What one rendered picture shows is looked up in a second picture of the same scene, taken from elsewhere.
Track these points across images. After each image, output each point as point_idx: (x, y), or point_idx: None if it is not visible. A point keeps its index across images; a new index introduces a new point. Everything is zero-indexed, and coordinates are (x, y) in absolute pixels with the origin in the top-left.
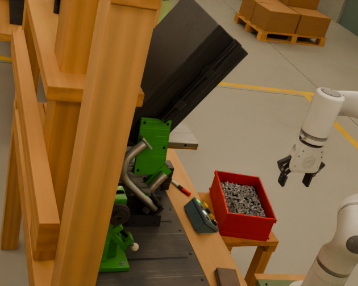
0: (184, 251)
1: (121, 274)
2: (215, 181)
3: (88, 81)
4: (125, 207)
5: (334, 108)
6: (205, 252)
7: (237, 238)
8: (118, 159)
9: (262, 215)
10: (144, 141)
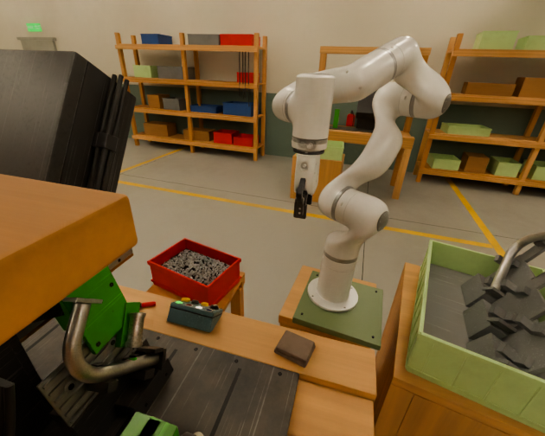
0: (228, 365)
1: None
2: (156, 271)
3: None
4: None
5: (333, 89)
6: (242, 343)
7: (222, 299)
8: None
9: (223, 264)
10: (82, 301)
